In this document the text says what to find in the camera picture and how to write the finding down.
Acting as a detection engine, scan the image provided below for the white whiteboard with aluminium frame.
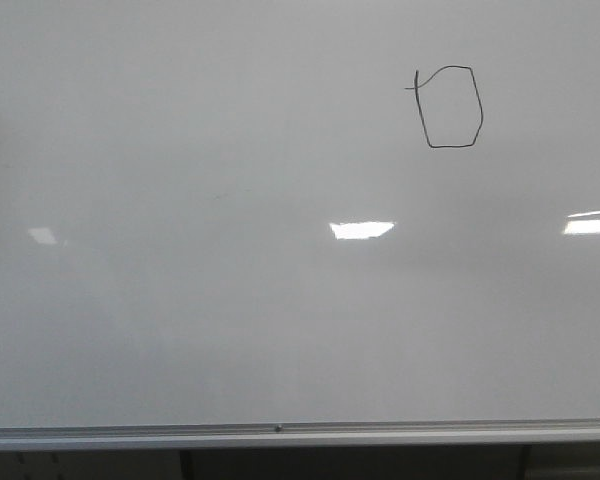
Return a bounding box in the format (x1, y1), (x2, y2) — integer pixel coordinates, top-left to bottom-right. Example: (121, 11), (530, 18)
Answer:
(0, 1), (600, 451)

